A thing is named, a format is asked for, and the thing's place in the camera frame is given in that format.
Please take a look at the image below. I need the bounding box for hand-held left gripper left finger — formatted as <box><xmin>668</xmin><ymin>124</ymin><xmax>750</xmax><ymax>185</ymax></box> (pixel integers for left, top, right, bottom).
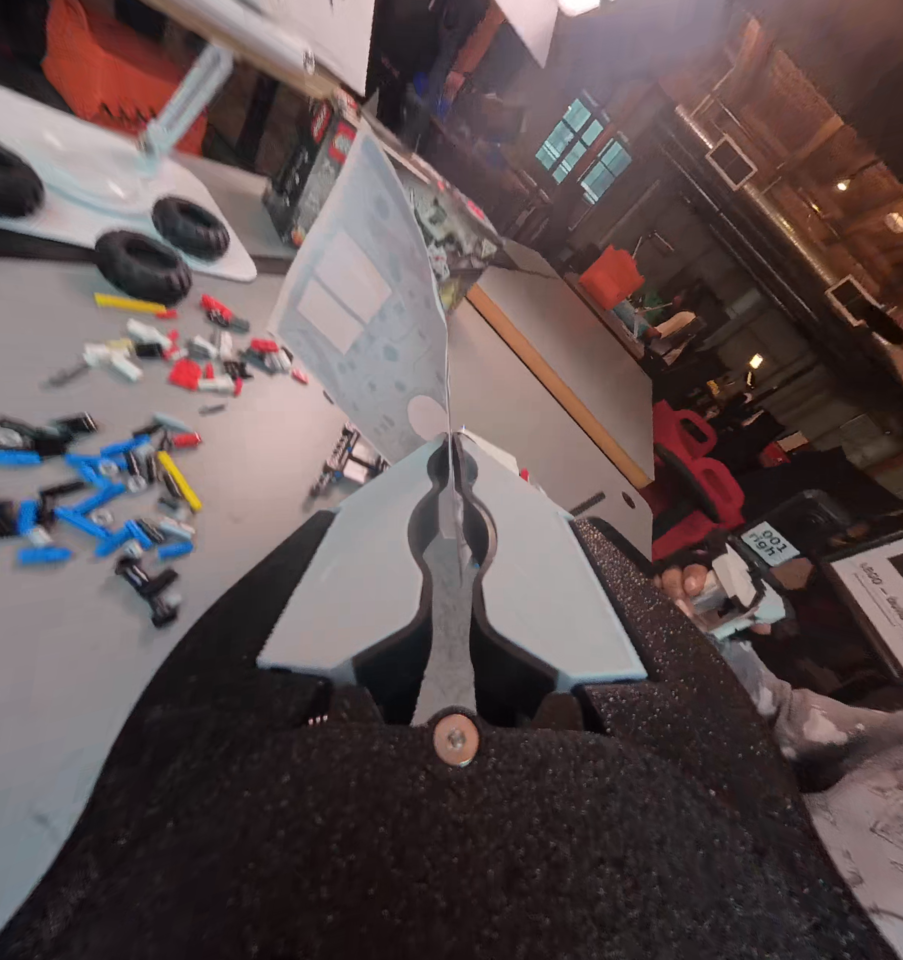
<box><xmin>256</xmin><ymin>435</ymin><xmax>453</xmax><ymax>725</ymax></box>

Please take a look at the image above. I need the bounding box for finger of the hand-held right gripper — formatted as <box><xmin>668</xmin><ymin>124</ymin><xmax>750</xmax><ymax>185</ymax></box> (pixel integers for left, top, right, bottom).
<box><xmin>710</xmin><ymin>591</ymin><xmax>790</xmax><ymax>640</ymax></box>
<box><xmin>710</xmin><ymin>546</ymin><xmax>759</xmax><ymax>601</ymax></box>

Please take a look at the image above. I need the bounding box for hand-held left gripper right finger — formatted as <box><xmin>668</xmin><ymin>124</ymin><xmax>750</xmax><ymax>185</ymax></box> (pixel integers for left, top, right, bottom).
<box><xmin>455</xmin><ymin>435</ymin><xmax>649</xmax><ymax>725</ymax></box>

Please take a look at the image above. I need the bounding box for white black toy truck chassis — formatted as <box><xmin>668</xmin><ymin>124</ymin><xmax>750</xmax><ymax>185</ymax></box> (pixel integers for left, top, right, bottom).
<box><xmin>309</xmin><ymin>423</ymin><xmax>609</xmax><ymax>520</ymax></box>

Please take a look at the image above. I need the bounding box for white sticker sheet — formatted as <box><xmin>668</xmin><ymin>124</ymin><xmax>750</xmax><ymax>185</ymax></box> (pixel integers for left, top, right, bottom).
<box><xmin>267</xmin><ymin>131</ymin><xmax>474</xmax><ymax>585</ymax></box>

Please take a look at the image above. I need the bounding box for person's right forearm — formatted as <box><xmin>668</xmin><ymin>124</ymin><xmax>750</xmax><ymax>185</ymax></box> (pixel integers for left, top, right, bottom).
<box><xmin>721</xmin><ymin>637</ymin><xmax>903</xmax><ymax>789</ymax></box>

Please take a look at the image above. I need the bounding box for grey desk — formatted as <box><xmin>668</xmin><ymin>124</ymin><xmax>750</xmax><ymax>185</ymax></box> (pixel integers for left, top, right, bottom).
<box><xmin>0</xmin><ymin>153</ymin><xmax>655</xmax><ymax>939</ymax></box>

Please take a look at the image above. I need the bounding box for person's right hand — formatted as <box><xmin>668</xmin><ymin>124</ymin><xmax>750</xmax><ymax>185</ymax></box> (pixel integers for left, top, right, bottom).
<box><xmin>655</xmin><ymin>562</ymin><xmax>719</xmax><ymax>618</ymax></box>

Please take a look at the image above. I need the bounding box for red chair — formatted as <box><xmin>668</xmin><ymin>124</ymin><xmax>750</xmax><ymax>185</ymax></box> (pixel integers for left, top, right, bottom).
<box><xmin>650</xmin><ymin>401</ymin><xmax>745</xmax><ymax>560</ymax></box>

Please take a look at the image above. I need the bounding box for framed marker tag sign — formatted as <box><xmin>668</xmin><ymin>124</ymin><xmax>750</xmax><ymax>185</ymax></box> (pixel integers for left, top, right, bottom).
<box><xmin>822</xmin><ymin>521</ymin><xmax>903</xmax><ymax>680</ymax></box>

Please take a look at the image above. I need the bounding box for wood-edged grey table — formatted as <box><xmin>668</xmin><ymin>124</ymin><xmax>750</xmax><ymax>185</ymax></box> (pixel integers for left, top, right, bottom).
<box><xmin>466</xmin><ymin>240</ymin><xmax>657</xmax><ymax>490</ymax></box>

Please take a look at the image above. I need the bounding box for pile of blue black pins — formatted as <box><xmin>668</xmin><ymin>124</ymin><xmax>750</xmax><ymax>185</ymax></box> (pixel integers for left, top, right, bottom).
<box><xmin>0</xmin><ymin>411</ymin><xmax>205</xmax><ymax>627</ymax></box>

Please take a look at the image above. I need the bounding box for orange crate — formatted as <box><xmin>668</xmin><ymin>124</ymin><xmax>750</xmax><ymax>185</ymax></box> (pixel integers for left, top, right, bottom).
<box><xmin>579</xmin><ymin>246</ymin><xmax>645</xmax><ymax>310</ymax></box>

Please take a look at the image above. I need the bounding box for black toy tyre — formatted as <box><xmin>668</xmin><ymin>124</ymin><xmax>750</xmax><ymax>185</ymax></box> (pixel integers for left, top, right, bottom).
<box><xmin>0</xmin><ymin>135</ymin><xmax>46</xmax><ymax>219</ymax></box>
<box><xmin>95</xmin><ymin>231</ymin><xmax>194</xmax><ymax>305</ymax></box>
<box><xmin>151</xmin><ymin>196</ymin><xmax>231</xmax><ymax>262</ymax></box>

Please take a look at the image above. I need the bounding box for printed toy truck box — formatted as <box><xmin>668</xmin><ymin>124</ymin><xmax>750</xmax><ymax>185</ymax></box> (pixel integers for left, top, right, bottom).
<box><xmin>262</xmin><ymin>97</ymin><xmax>505</xmax><ymax>312</ymax></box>

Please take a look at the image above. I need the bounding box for window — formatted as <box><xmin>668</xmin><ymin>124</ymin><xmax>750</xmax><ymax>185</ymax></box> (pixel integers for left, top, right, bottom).
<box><xmin>534</xmin><ymin>97</ymin><xmax>633</xmax><ymax>204</ymax></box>

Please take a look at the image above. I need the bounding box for white book stand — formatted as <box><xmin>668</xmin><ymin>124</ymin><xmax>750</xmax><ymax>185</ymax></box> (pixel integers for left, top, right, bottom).
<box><xmin>0</xmin><ymin>0</ymin><xmax>318</xmax><ymax>285</ymax></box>

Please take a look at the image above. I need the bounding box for white softbox light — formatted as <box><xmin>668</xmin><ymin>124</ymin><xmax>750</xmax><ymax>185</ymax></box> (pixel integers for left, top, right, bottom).
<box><xmin>492</xmin><ymin>0</ymin><xmax>603</xmax><ymax>70</ymax></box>

